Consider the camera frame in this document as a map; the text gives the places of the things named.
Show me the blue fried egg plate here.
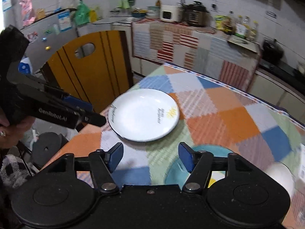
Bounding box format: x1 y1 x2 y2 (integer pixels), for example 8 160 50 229
164 142 232 192

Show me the white sun plate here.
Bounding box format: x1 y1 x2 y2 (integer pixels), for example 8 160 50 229
108 88 180 142

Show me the white carrot pattern plate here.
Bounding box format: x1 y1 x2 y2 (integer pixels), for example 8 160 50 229
265 162 295 201

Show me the person's left hand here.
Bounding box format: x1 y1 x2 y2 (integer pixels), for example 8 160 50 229
1 113 35 149

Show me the silver refrigerator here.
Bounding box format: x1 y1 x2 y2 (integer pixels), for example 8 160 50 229
0 0 79 75

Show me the green plastic bag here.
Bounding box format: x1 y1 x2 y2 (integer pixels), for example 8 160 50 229
74 0 90 26

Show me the patchwork counter cloth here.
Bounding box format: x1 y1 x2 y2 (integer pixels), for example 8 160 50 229
132 19 259 91

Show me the white rice cooker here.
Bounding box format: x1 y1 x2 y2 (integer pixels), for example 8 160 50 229
160 4 182 23

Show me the cutting board with knife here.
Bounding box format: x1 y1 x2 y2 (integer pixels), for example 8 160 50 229
227 35 253 46

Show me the black wok with lid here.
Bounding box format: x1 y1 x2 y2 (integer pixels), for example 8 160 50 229
262 39 284 65

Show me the black pressure cooker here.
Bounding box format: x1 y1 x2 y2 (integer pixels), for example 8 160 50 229
186 1 209 27

